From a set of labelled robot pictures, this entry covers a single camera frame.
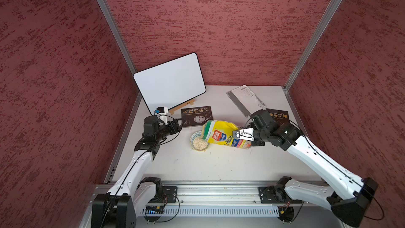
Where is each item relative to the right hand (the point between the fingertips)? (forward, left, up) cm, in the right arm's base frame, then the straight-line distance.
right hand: (249, 131), depth 76 cm
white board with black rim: (+31, +42, +4) cm, 52 cm away
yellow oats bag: (0, +14, -1) cm, 14 cm away
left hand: (+7, +35, -2) cm, 36 cm away
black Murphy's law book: (+21, -29, -19) cm, 41 cm away
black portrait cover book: (+22, +28, -17) cm, 39 cm away
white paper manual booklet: (+34, -8, -18) cm, 39 cm away
